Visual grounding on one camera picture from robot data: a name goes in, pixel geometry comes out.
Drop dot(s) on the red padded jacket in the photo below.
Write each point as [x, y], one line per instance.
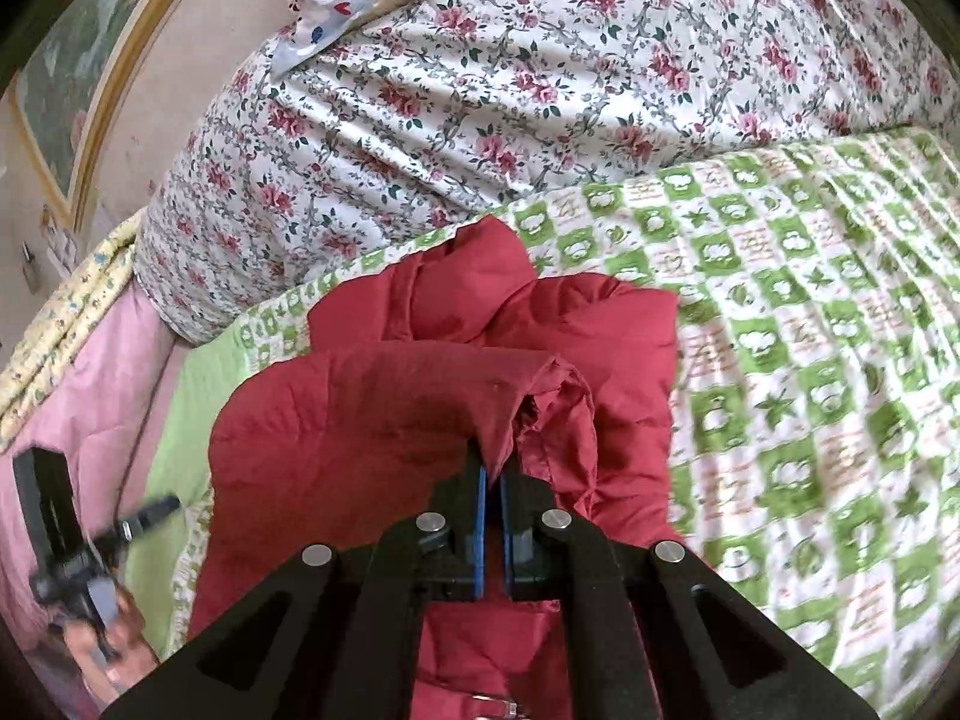
[360, 420]

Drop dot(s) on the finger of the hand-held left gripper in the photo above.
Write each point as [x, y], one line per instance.
[150, 514]

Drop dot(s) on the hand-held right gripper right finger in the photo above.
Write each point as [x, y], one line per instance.
[512, 540]

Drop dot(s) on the person's left hand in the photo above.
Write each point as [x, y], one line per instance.
[135, 634]

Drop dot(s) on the yellow floral quilt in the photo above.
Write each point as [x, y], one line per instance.
[67, 315]

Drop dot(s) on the pink blanket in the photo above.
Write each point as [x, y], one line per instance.
[82, 405]

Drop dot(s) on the framed wall picture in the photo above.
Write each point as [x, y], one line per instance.
[82, 67]

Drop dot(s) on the green checkered bed sheet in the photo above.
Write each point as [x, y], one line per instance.
[810, 360]

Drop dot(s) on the rose print floral quilt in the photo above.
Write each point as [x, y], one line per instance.
[525, 90]

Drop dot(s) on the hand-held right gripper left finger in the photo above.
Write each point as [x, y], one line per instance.
[478, 540]

